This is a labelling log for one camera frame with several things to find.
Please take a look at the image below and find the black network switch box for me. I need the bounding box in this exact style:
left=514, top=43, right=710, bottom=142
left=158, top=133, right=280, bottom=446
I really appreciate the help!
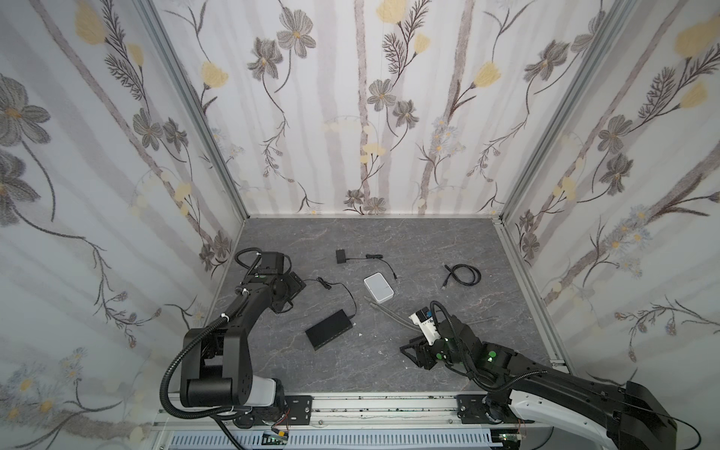
left=305, top=309, right=353, bottom=351

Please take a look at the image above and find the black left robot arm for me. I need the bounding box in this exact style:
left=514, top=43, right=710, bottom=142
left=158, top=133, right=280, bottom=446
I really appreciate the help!
left=159, top=247, right=306, bottom=420

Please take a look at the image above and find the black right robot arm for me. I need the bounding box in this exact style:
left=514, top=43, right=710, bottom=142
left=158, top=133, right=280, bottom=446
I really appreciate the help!
left=400, top=301, right=683, bottom=449

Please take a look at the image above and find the white rectangular device box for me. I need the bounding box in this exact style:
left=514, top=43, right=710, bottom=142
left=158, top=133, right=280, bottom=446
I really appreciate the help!
left=363, top=273, right=395, bottom=304

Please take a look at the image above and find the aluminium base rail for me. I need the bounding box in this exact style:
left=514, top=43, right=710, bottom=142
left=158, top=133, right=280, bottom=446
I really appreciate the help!
left=151, top=391, right=626, bottom=450

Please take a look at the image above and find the grey flat cable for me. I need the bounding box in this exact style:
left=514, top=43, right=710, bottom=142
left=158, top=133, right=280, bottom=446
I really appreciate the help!
left=364, top=296, right=429, bottom=334

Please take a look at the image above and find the coiled black cable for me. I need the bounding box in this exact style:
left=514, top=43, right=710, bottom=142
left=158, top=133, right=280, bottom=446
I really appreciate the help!
left=441, top=262, right=483, bottom=291

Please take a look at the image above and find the white slotted cable duct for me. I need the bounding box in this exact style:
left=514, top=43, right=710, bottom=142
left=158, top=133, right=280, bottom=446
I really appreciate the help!
left=168, top=429, right=502, bottom=450

